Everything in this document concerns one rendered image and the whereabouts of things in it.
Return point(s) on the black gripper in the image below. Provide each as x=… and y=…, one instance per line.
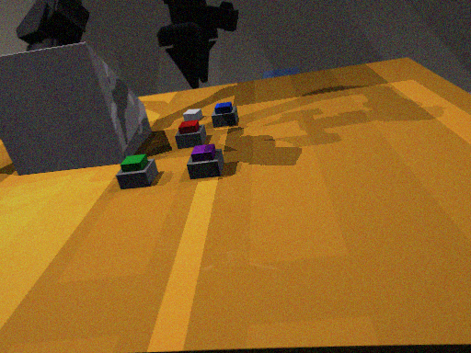
x=191, y=44

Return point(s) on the green button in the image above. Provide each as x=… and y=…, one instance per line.
x=137, y=172

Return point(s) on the purple button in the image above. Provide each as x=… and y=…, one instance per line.
x=205, y=161

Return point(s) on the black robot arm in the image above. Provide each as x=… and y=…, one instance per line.
x=54, y=23

